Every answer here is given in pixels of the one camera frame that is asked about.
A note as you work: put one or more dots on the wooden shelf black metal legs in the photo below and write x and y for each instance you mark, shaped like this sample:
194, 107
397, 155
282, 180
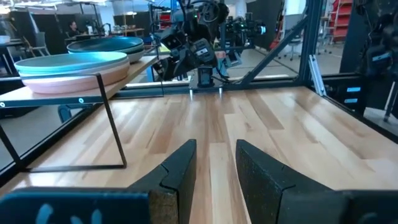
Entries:
140, 67

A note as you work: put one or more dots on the background robot camera rig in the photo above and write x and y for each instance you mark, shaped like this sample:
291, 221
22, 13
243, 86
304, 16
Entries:
245, 29

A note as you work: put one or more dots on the office chair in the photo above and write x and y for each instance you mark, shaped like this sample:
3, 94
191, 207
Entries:
293, 46

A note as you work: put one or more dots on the peach plate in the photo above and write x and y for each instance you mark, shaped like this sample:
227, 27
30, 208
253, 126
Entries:
77, 85

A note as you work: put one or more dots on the person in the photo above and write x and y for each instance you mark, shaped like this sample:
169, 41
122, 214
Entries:
73, 29

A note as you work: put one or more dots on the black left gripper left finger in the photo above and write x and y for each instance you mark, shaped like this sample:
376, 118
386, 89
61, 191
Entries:
177, 186

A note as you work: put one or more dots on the dark teal plate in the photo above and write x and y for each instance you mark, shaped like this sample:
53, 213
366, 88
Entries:
105, 43

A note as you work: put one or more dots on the red storage rack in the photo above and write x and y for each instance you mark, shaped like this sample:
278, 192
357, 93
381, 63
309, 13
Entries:
340, 21

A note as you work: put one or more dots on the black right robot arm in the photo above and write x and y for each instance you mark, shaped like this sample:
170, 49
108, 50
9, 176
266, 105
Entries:
205, 77

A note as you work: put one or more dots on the black background robot arm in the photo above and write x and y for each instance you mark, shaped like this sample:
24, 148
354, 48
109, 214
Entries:
379, 40

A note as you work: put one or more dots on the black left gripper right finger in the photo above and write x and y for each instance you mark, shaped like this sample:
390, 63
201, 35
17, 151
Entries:
264, 193

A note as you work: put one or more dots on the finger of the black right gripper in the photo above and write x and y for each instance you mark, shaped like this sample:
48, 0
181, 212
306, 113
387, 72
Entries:
161, 68
185, 65

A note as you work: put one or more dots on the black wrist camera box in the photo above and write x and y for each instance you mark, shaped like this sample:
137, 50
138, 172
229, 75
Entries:
172, 40

